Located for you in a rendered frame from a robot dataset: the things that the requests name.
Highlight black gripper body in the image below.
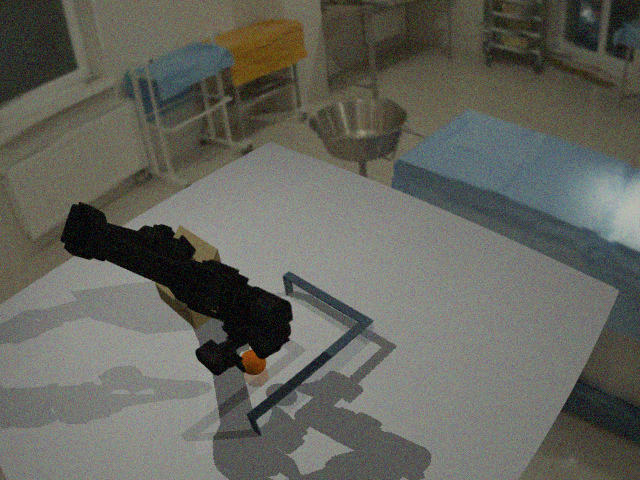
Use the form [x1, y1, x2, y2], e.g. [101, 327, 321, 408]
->
[195, 317, 247, 376]

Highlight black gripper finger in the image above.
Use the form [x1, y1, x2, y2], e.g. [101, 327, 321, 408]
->
[230, 354, 246, 373]

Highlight dark blue-grey l-shaped low wall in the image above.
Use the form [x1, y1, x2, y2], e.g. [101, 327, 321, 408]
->
[247, 271, 374, 436]

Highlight low clear corner walls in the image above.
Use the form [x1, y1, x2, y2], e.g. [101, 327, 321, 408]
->
[256, 278, 374, 435]

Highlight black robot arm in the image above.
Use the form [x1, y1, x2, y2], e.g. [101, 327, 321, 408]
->
[61, 202, 291, 359]

